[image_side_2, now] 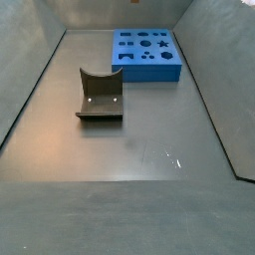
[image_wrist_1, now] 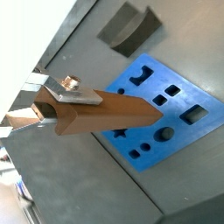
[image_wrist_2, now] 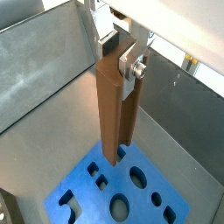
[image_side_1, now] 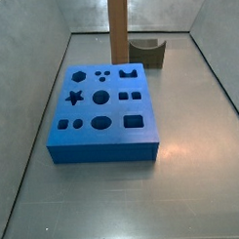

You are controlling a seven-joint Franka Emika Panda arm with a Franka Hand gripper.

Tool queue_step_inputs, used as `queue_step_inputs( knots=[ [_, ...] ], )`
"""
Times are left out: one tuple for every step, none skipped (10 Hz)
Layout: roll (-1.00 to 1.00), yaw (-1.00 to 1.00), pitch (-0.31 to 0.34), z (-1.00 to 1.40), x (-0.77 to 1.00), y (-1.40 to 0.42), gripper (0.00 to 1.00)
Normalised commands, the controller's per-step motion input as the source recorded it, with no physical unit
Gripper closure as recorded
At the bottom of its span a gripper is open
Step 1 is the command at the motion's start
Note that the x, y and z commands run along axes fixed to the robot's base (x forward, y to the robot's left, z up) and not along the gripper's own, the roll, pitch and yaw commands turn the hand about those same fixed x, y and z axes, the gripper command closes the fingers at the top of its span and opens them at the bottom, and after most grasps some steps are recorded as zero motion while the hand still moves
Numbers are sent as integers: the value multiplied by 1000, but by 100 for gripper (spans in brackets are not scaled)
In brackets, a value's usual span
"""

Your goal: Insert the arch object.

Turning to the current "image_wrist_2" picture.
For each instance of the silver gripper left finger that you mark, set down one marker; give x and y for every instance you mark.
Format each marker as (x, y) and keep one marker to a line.
(105, 36)

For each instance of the yellow black post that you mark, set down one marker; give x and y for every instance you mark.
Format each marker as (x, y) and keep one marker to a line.
(190, 64)

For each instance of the dark object bottom left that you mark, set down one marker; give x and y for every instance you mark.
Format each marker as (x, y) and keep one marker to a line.
(9, 209)

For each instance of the grey metal bin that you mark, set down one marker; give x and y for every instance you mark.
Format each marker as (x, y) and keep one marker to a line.
(48, 108)

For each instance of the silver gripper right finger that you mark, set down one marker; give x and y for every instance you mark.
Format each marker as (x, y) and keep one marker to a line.
(131, 62)

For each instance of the blue shape sorting board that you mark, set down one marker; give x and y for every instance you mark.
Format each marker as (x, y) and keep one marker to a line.
(131, 192)

